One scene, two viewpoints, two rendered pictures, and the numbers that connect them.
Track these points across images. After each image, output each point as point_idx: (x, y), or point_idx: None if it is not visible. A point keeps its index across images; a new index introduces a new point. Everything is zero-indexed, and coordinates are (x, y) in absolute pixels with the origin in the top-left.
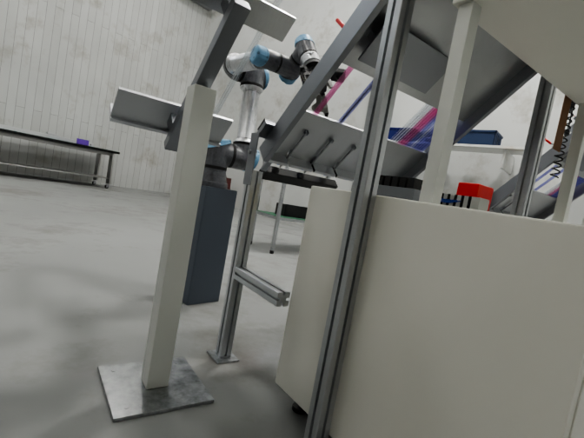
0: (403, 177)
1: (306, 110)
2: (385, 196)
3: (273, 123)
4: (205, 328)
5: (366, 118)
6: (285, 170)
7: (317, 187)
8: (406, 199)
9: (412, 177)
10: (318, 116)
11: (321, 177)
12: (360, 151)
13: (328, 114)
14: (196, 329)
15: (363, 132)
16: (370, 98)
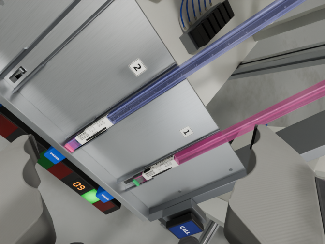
0: (228, 22)
1: (235, 152)
2: (245, 56)
3: (198, 208)
4: (47, 184)
5: (294, 68)
6: (89, 178)
7: (208, 102)
8: (252, 47)
9: (233, 16)
10: (220, 129)
11: (3, 111)
12: (267, 73)
13: (33, 137)
14: (53, 188)
15: (282, 70)
16: (313, 65)
